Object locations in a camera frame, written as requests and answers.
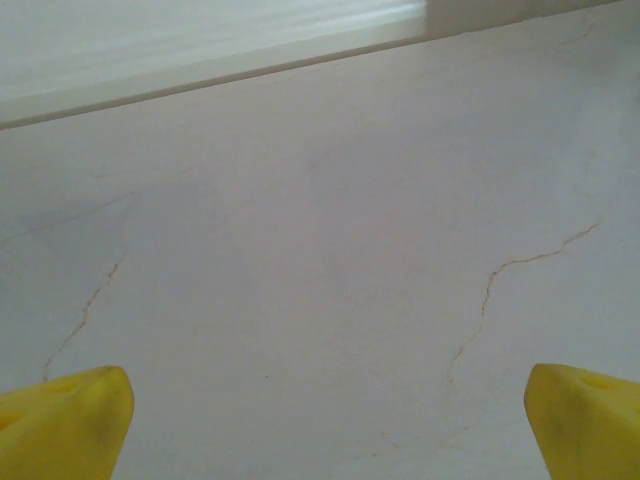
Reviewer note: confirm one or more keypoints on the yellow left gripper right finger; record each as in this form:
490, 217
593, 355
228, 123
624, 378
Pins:
590, 430

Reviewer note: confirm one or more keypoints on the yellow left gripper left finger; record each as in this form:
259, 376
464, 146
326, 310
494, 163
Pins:
60, 430

